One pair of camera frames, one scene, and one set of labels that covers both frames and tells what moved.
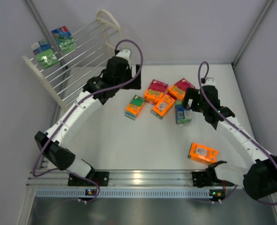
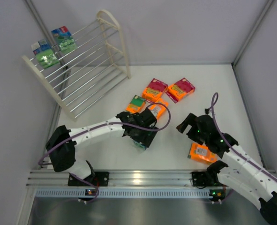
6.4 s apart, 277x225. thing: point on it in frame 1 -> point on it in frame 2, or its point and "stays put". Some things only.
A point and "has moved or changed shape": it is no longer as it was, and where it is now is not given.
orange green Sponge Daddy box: (134, 107) stays put
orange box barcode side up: (162, 106) has moved or changed shape
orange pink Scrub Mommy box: (155, 92) stays put
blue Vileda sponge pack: (64, 39) stays put
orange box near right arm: (202, 154) stays put
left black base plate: (101, 177) stays put
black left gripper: (131, 76) -> (145, 135)
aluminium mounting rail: (52, 183) stays put
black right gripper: (192, 99) -> (192, 125)
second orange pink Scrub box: (177, 90) stays put
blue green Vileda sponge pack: (44, 54) stays put
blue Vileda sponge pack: (182, 116) -> (140, 144)
